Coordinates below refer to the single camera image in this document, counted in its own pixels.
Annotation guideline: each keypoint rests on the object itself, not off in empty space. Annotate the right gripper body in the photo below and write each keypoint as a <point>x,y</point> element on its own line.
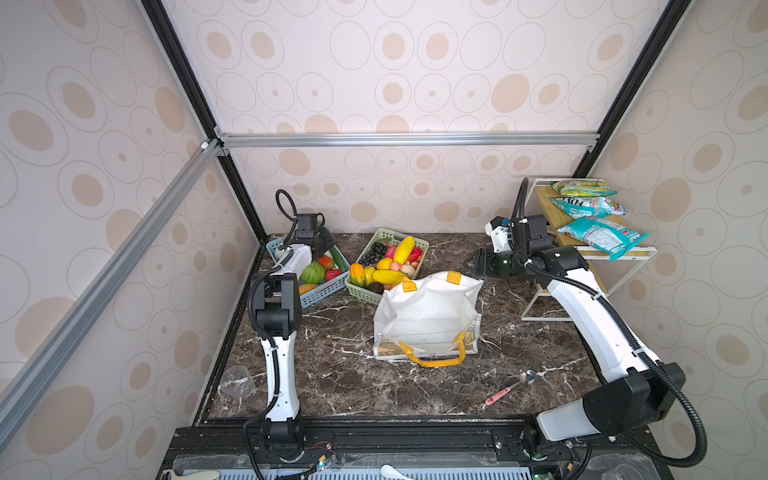
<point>504,265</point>

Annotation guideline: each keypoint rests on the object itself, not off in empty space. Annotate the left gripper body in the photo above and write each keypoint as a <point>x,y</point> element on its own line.
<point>323,243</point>

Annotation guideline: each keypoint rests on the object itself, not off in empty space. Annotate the white grocery bag yellow handles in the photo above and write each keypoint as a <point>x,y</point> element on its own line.
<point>431,322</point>

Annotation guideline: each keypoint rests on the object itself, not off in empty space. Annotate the green cucumber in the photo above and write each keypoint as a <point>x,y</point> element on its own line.
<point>339,259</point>

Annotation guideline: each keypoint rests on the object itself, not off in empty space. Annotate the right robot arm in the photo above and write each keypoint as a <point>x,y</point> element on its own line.
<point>636,388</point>

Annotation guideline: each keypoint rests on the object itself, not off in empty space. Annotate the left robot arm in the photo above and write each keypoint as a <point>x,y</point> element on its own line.
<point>275,313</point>

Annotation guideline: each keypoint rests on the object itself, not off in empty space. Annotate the teal snack bag middle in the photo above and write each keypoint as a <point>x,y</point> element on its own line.
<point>581,207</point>

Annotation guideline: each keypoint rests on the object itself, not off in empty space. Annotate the teal snack bag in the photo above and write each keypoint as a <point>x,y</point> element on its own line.
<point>604,235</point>
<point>581,207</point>

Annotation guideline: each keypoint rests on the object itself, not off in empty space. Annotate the yellow-green snack bag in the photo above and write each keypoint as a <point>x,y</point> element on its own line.
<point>583,188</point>

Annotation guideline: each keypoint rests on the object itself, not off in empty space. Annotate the teal snack bag front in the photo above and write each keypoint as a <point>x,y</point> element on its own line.
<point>604,235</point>

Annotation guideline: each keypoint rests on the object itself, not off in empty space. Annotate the orange-red carrot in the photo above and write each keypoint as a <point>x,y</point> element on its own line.
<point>327,262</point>

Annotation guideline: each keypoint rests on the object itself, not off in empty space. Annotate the green cabbage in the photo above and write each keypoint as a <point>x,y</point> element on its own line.
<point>314,273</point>

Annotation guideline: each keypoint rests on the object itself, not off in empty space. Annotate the red cabbage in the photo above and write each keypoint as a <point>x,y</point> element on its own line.
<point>332,274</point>

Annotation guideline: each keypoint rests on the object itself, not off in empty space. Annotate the orange potato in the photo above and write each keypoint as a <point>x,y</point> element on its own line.
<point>305,288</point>

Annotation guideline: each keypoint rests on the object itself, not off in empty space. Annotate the orange-green papaya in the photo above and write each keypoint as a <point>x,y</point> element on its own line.
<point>357,275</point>

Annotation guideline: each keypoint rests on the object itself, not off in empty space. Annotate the blue plastic basket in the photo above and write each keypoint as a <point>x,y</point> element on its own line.
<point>324,290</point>

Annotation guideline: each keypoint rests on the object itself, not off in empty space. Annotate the black grape bunch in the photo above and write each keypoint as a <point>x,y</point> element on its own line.
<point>376,252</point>

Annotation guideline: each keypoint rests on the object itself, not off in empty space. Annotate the green plastic basket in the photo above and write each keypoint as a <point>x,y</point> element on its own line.
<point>374,291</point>

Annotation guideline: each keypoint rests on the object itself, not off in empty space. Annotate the lying yellow mango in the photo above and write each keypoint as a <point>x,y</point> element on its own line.
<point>388,277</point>

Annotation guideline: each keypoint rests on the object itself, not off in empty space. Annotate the tall yellow mango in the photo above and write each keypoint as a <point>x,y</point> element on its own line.
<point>404,250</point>

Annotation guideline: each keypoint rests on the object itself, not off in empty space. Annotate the clear glass cup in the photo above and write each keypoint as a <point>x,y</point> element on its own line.
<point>237,382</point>

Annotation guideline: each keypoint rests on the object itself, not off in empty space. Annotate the white wire wooden shelf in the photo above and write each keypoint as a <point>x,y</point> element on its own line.
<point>540,190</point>

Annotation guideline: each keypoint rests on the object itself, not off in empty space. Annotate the horizontal aluminium rail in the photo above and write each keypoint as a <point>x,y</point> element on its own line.
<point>391,139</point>

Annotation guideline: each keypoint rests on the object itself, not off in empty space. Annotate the pink handled spoon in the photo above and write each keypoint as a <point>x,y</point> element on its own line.
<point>524,378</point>

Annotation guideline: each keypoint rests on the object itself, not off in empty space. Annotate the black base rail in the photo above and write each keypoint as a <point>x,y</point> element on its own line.
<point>403,441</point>

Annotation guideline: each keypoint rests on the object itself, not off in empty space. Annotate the diagonal aluminium rail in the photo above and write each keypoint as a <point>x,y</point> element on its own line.
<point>44,366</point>

